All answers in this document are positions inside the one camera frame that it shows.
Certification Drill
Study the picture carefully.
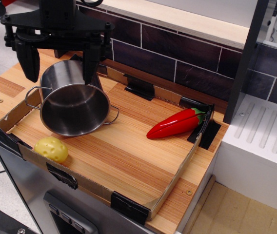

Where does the stainless steel metal pot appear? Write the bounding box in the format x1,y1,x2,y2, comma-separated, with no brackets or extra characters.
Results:
25,60,119,137

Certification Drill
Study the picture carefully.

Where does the toy oven front panel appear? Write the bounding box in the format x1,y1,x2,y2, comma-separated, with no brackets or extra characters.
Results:
43,192,99,234

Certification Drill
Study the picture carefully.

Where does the dark grey vertical post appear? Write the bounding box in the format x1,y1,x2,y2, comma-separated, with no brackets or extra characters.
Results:
223,0,269,124

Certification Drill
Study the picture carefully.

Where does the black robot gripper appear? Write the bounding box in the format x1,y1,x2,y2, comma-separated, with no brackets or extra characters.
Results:
0,0,115,85

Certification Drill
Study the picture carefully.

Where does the red toy chili pepper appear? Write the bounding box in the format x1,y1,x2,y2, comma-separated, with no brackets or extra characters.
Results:
146,108,206,139

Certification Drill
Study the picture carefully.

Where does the yellow toy potato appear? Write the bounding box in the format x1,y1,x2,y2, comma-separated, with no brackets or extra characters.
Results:
34,136,68,163

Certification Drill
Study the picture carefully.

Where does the light wooden shelf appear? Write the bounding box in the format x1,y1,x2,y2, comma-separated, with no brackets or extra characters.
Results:
96,0,249,49

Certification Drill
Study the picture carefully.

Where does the cardboard fence with black tape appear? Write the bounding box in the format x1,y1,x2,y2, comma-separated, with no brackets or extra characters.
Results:
0,61,228,233

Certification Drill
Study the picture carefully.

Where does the white toy sink drainboard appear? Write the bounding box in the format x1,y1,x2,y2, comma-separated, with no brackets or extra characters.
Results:
213,95,277,209

